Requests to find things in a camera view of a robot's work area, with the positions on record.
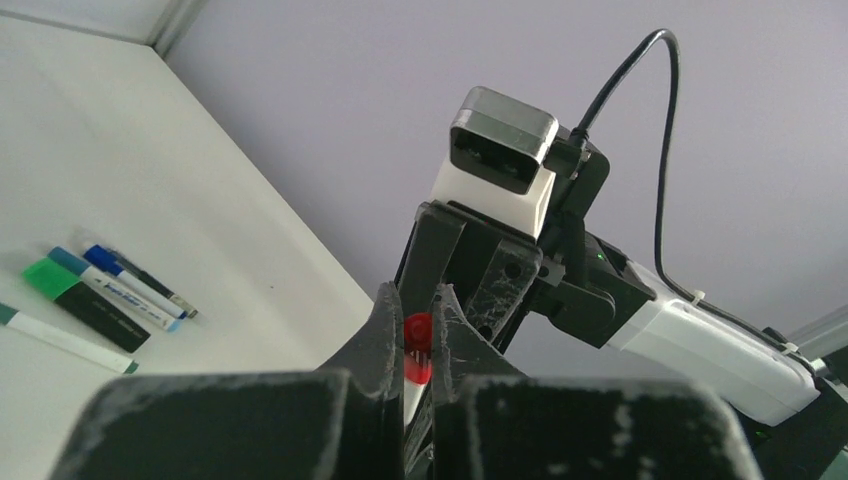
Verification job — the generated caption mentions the red pen cap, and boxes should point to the red pen cap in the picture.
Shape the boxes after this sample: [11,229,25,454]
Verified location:
[403,312,433,385]

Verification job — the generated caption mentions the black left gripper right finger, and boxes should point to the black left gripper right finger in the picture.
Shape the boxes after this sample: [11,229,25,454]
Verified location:
[431,285,761,479]

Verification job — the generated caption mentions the white marker green end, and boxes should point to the white marker green end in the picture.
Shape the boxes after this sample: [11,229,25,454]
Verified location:
[1,303,139,375]

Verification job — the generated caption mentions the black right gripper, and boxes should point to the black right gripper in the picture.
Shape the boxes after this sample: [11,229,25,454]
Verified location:
[394,138,620,351]

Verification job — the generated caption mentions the blue pen cap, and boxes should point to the blue pen cap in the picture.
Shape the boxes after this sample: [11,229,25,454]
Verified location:
[83,244,125,277]

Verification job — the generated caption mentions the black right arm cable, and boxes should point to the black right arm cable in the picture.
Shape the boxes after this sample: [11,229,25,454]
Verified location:
[569,28,823,372]

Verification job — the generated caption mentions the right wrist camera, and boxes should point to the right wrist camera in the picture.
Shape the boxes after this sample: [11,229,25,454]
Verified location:
[429,86,560,239]

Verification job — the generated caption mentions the black thin pen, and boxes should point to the black thin pen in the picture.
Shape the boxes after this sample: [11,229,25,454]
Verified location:
[83,242,198,319]

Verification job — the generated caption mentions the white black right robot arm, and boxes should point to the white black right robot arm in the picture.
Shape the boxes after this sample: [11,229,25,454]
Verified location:
[395,131,847,479]

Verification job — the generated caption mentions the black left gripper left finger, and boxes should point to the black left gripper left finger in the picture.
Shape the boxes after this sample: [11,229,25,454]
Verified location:
[51,282,404,479]

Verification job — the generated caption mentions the black green highlighter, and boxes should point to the black green highlighter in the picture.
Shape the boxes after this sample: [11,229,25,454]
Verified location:
[21,258,150,353]

